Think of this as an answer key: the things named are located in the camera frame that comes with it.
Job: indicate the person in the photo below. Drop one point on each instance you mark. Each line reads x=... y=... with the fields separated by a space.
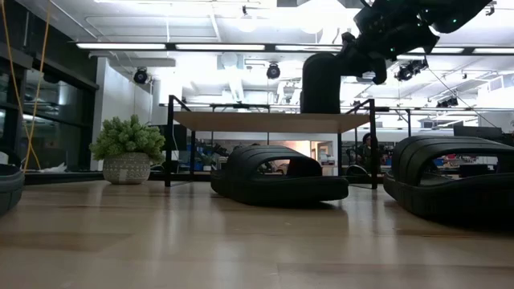
x=366 y=149

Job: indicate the black aluminium rig frame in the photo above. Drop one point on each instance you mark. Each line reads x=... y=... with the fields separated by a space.
x=60 y=178

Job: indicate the green succulent in patterned pot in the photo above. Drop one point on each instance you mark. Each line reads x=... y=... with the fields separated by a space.
x=126 y=168

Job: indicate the white crumpled bag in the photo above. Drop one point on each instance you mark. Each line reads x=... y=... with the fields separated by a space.
x=54 y=168

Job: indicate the black monitor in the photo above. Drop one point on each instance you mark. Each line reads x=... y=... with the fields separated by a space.
x=478 y=132

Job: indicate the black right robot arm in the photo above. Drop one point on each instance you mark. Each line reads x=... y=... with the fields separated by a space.
x=462 y=16

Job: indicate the black ceiling spot lamp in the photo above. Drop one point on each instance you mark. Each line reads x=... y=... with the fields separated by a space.
x=447 y=102
x=409 y=70
x=140 y=75
x=273 y=71

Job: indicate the wooden shelf with black frame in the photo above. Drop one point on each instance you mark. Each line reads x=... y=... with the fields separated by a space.
x=273 y=121

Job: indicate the black office chair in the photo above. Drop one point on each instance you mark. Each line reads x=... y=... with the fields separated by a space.
x=355 y=172

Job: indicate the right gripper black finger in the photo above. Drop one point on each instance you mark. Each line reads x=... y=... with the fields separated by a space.
x=351 y=50
x=377 y=70

